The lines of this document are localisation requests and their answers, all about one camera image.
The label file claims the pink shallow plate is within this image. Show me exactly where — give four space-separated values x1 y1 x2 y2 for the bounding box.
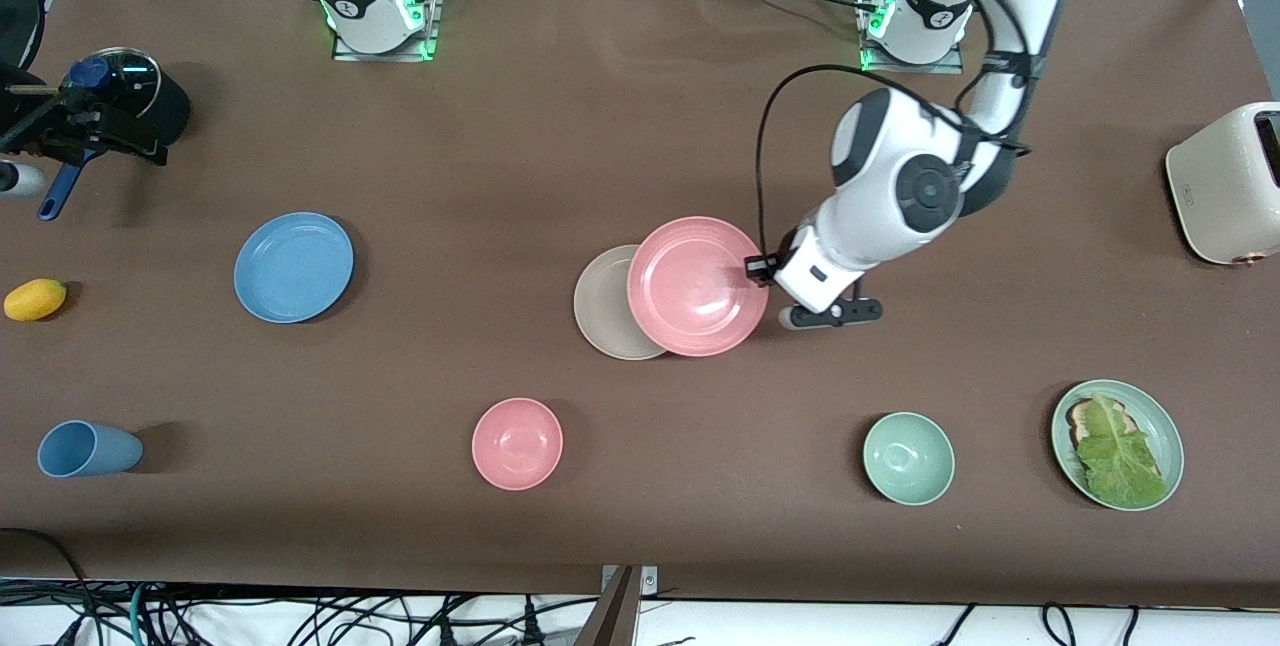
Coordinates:
627 216 771 358

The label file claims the blue shallow plate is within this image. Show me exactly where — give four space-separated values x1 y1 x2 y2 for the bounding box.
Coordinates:
233 212 355 325

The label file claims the glass lid blue knob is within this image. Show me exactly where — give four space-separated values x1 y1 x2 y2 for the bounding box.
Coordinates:
62 46 162 122

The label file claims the beige shallow plate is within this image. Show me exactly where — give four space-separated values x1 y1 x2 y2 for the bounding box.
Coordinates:
573 244 669 361

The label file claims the yellow lemon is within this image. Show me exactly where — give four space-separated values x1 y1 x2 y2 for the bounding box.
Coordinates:
3 278 68 322

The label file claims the small green bowl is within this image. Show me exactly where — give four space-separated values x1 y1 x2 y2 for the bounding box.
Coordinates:
862 411 956 507

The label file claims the small pink bowl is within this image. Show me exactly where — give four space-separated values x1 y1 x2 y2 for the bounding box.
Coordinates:
471 397 564 492

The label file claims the toasted bread slice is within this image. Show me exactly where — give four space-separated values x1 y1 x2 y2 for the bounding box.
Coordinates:
1065 398 1131 449

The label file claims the blue plastic cup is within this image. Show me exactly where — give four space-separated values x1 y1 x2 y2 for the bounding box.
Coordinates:
37 420 144 479

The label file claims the green lettuce leaf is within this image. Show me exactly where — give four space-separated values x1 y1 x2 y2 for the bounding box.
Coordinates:
1075 393 1169 509

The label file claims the green plate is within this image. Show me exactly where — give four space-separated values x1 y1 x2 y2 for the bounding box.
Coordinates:
1050 379 1185 512

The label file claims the cream toaster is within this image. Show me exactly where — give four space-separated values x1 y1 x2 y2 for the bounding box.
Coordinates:
1165 101 1280 267

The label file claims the black saucepan blue handle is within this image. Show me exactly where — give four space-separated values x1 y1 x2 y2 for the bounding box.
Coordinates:
38 46 191 222

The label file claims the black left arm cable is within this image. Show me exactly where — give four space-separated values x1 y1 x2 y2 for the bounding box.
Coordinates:
754 64 1031 272

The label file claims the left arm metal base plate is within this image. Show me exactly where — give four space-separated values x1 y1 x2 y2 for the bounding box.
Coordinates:
858 0 966 75

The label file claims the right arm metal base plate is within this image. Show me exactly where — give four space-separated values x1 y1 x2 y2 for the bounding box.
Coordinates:
330 0 441 62

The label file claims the grey metal mount bracket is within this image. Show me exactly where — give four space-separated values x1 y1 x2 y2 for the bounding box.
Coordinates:
575 564 659 646

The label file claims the thick black floor cable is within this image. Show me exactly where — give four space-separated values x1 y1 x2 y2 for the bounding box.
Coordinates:
0 526 98 646

